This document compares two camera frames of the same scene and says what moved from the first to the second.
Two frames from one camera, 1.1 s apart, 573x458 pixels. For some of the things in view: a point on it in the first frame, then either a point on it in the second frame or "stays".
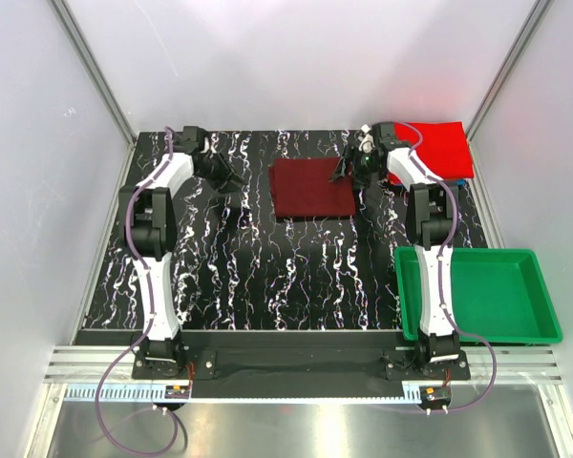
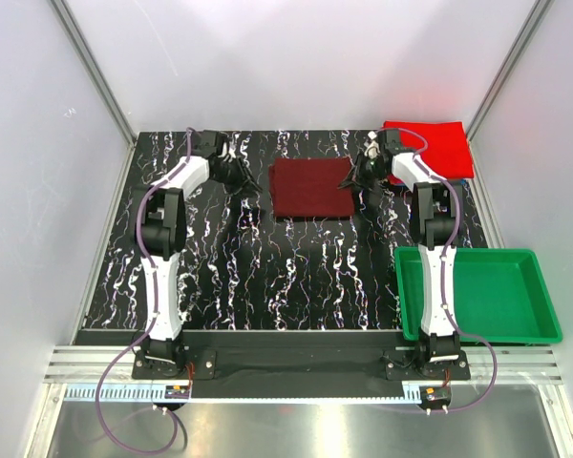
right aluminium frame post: [537, 14] stays
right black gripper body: [362, 166] → [365, 171]
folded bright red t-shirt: [445, 149] stays
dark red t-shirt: [302, 188] stays
